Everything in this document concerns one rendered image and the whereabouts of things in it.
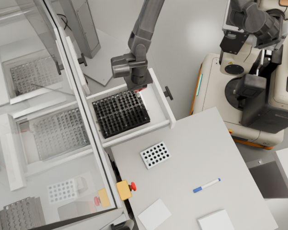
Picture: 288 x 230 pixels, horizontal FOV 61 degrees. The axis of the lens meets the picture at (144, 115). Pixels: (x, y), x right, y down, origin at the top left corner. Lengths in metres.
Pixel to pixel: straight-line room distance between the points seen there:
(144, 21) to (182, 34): 1.67
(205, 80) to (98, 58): 0.97
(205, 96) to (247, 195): 0.85
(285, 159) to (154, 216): 0.69
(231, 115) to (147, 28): 1.20
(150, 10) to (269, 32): 0.45
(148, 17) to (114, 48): 1.53
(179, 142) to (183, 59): 1.23
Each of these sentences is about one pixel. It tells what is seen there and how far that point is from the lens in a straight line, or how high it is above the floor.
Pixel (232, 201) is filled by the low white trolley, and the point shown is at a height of 0.76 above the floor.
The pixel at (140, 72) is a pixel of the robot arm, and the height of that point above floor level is 1.19.
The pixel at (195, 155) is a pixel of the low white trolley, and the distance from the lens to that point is 1.23.
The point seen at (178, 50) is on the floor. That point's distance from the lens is 2.37.
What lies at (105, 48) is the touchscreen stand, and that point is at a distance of 2.34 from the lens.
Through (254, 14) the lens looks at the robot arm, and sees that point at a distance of 0.96.
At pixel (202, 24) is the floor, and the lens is 2.59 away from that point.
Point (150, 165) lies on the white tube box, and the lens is 1.20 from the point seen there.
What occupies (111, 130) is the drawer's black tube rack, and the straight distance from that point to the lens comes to 1.10.
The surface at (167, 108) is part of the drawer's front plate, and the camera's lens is 1.10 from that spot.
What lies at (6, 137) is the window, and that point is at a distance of 0.27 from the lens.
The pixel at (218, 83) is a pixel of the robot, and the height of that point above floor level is 0.28.
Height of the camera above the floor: 1.95
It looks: 71 degrees down
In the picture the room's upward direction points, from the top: straight up
